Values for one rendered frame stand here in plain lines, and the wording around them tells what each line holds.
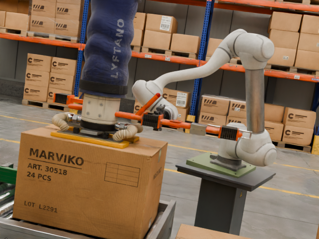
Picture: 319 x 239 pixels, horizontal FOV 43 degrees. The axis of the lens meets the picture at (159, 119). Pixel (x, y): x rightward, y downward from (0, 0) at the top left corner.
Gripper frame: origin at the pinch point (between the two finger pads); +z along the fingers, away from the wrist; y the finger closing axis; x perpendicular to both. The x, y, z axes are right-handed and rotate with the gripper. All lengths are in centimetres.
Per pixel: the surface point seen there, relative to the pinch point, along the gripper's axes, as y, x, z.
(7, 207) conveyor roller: 53, 65, 7
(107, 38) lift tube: -33.1, 24.4, 9.7
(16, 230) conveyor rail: 50, 44, 34
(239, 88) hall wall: 1, -35, -847
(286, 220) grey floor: 108, -102, -231
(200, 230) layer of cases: 53, -28, -16
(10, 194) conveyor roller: 54, 74, -10
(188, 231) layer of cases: 53, -22, -13
